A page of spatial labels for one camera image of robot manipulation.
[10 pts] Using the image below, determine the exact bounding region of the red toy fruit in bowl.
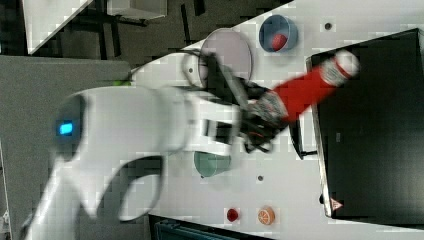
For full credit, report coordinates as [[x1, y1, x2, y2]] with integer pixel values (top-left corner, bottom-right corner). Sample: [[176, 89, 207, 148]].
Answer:
[[271, 34, 287, 51]]

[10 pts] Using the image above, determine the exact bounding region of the green mug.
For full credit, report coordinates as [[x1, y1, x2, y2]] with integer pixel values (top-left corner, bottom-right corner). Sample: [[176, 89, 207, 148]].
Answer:
[[194, 152, 231, 177]]

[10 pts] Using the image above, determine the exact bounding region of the lilac round plate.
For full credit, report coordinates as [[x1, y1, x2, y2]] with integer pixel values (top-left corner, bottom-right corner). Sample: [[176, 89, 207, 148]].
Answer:
[[200, 28, 252, 80]]

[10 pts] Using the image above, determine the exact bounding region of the orange toy slice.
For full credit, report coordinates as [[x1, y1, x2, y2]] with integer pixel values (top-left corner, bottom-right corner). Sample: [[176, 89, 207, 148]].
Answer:
[[257, 206, 275, 225]]

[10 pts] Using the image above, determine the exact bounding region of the dark blue frame rail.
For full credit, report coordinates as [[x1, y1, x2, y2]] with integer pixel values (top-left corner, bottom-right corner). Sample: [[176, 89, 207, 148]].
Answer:
[[148, 214, 271, 240]]

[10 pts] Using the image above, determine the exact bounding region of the red ketchup bottle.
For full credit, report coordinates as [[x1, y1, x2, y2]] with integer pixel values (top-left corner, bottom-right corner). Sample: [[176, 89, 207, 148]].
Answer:
[[249, 50, 360, 125]]

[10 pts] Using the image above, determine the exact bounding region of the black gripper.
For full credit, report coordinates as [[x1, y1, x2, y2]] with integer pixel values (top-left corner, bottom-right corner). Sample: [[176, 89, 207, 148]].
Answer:
[[200, 53, 287, 153]]

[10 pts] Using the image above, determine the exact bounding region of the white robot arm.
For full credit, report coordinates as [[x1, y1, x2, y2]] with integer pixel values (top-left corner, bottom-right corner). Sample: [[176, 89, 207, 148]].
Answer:
[[22, 51, 286, 240]]

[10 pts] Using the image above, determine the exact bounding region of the silver black toaster oven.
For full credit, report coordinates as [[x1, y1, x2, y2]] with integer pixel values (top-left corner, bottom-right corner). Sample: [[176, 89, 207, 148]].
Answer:
[[289, 28, 424, 226]]

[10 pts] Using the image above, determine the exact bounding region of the red toy strawberry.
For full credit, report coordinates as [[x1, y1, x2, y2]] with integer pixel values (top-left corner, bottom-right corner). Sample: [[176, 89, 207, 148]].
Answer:
[[227, 208, 239, 222]]

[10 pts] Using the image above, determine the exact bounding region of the blue bowl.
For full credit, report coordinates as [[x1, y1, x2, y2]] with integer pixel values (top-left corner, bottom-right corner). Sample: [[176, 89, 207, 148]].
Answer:
[[259, 15, 298, 53]]

